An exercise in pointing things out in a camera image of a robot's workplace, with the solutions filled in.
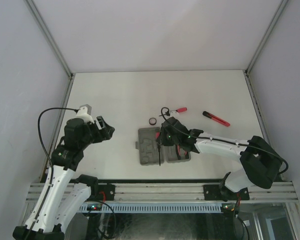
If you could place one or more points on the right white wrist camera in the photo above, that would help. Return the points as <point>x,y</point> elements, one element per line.
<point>174,113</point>

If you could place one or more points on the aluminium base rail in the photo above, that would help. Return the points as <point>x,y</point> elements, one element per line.
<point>280,192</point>

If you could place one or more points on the grey plastic tool case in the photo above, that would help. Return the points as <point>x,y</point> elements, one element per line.
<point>147,147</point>

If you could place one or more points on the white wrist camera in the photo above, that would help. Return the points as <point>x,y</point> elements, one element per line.
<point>174,113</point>
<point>84,113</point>

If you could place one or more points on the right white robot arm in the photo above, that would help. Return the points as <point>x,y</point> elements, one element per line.
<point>260,163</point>

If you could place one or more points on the black mounting plate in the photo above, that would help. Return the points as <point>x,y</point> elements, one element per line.
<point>212,192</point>
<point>102,192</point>

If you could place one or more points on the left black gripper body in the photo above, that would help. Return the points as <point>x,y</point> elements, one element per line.
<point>85,141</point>

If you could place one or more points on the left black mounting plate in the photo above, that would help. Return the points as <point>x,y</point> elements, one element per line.
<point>102,192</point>

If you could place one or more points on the red black pliers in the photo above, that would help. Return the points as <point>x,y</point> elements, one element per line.
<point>181,153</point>

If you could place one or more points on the blue slotted cable duct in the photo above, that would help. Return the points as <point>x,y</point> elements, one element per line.
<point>153,208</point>

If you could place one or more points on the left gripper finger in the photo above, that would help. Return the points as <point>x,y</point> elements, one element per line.
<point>102,136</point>
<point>105,129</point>

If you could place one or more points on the black electrical tape roll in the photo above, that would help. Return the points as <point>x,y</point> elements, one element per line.
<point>152,121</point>

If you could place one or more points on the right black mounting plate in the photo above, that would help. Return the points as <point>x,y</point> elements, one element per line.
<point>212,192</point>

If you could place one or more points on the red-handled screwdriver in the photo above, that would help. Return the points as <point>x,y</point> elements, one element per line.
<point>165,111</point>
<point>158,147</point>

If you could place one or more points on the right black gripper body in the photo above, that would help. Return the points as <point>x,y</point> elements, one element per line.
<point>171,140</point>

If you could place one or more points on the right aluminium frame post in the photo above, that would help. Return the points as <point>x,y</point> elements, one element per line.
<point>283,4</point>

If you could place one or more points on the left aluminium frame post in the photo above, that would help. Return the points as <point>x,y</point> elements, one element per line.
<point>43,27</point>

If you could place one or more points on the aluminium frame post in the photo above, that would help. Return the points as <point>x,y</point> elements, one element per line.
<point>283,4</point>
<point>43,27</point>

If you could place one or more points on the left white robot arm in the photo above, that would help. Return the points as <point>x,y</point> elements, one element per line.
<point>51,216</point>

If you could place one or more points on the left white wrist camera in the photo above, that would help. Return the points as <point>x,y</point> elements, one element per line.
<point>84,113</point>

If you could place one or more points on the red black utility knife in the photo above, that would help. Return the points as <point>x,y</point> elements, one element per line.
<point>216,119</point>

